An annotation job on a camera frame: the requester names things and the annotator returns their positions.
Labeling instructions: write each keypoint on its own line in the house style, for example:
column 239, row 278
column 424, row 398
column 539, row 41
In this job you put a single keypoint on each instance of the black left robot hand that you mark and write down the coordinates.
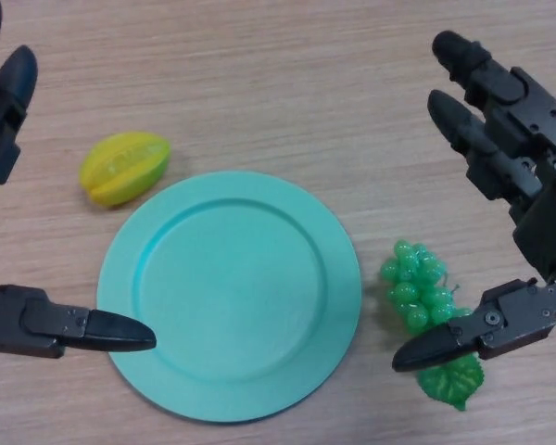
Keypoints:
column 23, row 324

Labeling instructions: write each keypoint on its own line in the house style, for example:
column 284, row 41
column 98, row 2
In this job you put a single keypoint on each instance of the yellow green starfruit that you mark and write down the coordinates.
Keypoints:
column 122, row 169

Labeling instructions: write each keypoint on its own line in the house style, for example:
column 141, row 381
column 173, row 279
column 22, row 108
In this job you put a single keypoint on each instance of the green grape bunch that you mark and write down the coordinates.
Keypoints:
column 405, row 292

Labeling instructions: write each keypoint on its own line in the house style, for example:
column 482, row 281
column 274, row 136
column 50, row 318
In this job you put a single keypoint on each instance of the round green plate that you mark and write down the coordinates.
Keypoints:
column 231, row 296

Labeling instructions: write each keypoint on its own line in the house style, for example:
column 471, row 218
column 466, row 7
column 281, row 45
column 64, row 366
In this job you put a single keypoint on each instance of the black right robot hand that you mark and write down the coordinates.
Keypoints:
column 528, row 139

